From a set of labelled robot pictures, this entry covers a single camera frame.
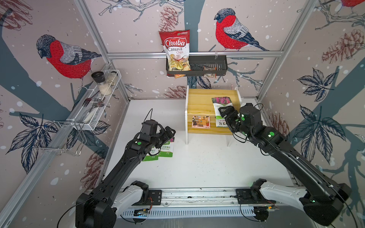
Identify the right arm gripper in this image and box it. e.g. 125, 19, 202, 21
218, 105, 253, 141

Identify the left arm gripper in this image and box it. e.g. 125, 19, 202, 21
150, 125, 176, 147

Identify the white seed packet shelf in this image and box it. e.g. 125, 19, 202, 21
216, 119, 228, 127

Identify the green seed bag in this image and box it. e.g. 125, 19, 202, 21
143, 147, 160, 162
158, 138, 175, 158

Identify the white mimosa seed bag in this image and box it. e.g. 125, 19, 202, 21
212, 97, 233, 119

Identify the picture seed packet shelf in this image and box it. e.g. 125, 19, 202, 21
192, 116, 210, 129

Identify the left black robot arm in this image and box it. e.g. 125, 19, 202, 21
75, 120, 176, 228

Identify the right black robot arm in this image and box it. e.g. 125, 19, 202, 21
219, 103, 352, 227

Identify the wooden two-tier shelf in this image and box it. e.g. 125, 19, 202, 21
184, 86, 242, 144

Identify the red Chuba cassava chips bag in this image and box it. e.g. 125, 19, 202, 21
159, 30, 191, 71

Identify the black lid grinder bottle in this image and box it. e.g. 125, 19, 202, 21
91, 71, 112, 96

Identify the black wall basket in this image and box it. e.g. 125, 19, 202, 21
166, 56, 228, 77

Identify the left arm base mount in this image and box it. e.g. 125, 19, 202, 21
123, 180, 162, 206

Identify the white wire wall rack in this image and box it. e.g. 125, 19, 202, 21
55, 69, 121, 131

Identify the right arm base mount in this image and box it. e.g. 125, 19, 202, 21
235, 179, 276, 205

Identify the fork in wire rack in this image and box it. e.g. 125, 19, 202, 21
82, 91, 100, 107

